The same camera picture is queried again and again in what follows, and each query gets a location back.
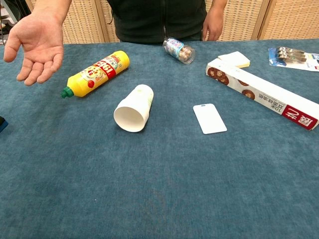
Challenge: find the person's right hand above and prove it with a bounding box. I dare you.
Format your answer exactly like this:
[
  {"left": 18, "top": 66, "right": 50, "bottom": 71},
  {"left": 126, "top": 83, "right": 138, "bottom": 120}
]
[{"left": 3, "top": 11, "right": 65, "bottom": 87}]

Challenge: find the person's left hand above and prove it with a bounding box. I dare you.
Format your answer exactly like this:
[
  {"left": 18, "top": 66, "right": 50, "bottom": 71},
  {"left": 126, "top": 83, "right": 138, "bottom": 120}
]
[{"left": 202, "top": 8, "right": 225, "bottom": 42}]

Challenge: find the person's right forearm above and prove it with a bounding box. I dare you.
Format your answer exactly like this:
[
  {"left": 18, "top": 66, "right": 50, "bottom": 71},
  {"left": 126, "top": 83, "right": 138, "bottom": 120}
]
[{"left": 31, "top": 0, "right": 73, "bottom": 26}]

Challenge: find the person's left forearm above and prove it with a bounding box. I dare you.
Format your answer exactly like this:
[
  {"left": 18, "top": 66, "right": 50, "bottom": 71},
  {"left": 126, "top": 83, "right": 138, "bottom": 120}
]
[{"left": 207, "top": 0, "right": 229, "bottom": 15}]

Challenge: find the person's black clothed torso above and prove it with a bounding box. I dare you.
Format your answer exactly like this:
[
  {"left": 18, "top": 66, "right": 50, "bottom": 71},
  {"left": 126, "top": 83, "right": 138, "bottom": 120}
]
[{"left": 107, "top": 0, "right": 208, "bottom": 45}]

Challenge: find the yellow sticky note pad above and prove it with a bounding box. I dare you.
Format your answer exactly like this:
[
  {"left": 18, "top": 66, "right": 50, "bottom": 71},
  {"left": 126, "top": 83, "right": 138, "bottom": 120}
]
[{"left": 217, "top": 51, "right": 251, "bottom": 69}]

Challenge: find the clear plastic snack jar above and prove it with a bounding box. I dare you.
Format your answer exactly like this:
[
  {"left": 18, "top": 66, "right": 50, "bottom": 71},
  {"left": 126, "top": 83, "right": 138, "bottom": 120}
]
[{"left": 162, "top": 37, "right": 196, "bottom": 65}]

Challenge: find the yellow bottle with green cap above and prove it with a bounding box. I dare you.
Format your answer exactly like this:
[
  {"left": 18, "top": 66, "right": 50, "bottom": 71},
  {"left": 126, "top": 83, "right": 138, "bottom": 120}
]
[{"left": 60, "top": 50, "right": 131, "bottom": 99}]

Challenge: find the long white baking paper box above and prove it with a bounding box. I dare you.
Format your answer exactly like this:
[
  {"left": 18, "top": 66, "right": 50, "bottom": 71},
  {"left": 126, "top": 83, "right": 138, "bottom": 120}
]
[{"left": 205, "top": 58, "right": 319, "bottom": 131}]

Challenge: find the blister pack of metal clips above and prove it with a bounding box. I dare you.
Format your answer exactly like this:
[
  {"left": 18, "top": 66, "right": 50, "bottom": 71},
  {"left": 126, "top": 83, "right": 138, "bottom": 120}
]
[{"left": 268, "top": 46, "right": 319, "bottom": 73}]

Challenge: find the white plastic card holder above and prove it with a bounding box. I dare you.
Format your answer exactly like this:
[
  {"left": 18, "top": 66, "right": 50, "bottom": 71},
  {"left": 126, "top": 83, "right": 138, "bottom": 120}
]
[{"left": 192, "top": 103, "right": 228, "bottom": 135}]

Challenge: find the white paper cup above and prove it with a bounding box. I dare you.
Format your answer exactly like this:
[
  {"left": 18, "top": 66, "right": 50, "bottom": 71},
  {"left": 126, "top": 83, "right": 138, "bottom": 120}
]
[{"left": 113, "top": 84, "right": 155, "bottom": 133}]

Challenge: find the blue tablecloth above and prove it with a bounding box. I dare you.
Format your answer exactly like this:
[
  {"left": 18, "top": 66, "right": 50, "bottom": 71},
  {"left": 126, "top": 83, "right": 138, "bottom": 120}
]
[{"left": 0, "top": 38, "right": 319, "bottom": 239}]

